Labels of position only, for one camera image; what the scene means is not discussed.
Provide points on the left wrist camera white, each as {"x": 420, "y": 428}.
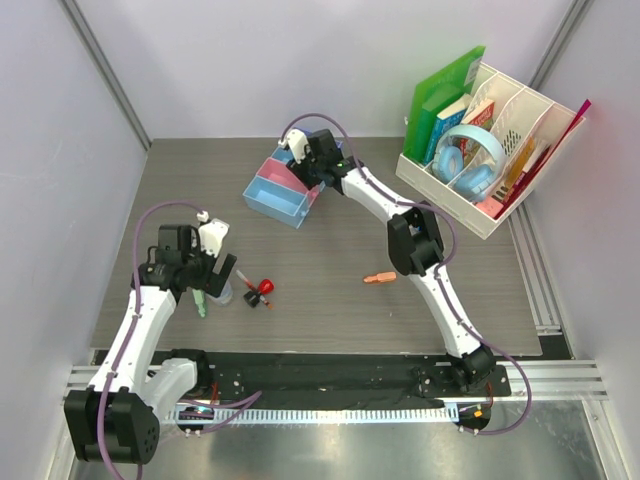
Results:
{"x": 211, "y": 232}

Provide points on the purple plastic bin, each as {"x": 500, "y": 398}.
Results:
{"x": 322, "y": 141}

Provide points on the green plastic folder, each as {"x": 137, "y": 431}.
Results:
{"x": 434, "y": 94}

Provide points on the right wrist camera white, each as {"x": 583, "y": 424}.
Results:
{"x": 295, "y": 141}

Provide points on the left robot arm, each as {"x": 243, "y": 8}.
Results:
{"x": 120, "y": 410}

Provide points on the pink plastic bin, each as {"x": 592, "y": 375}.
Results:
{"x": 277, "y": 172}

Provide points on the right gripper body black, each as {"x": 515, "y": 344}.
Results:
{"x": 308, "y": 170}

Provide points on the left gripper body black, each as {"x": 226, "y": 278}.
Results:
{"x": 201, "y": 265}

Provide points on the green mini highlighter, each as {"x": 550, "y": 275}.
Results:
{"x": 200, "y": 302}

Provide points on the red black stamp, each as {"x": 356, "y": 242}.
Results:
{"x": 259, "y": 292}

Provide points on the red transparent folder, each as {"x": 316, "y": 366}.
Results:
{"x": 520, "y": 186}

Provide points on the blue spine book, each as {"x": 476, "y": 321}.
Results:
{"x": 446, "y": 119}

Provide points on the light blue bin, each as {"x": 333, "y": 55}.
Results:
{"x": 282, "y": 155}
{"x": 277, "y": 201}

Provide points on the light blue front bin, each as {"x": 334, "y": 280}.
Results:
{"x": 277, "y": 201}

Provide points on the clear paperclip jar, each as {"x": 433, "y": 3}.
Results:
{"x": 224, "y": 298}

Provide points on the yellow booklet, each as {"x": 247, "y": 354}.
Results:
{"x": 518, "y": 165}

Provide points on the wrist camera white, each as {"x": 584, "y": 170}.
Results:
{"x": 211, "y": 232}
{"x": 295, "y": 141}

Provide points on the pink eraser block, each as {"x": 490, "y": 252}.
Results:
{"x": 491, "y": 207}

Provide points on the red cover book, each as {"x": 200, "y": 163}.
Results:
{"x": 481, "y": 116}

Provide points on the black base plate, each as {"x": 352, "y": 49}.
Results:
{"x": 289, "y": 381}

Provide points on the white desk file organizer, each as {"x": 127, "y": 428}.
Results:
{"x": 480, "y": 183}

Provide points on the white slotted cable duct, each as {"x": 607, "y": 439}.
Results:
{"x": 447, "y": 414}

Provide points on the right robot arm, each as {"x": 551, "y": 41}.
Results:
{"x": 414, "y": 244}

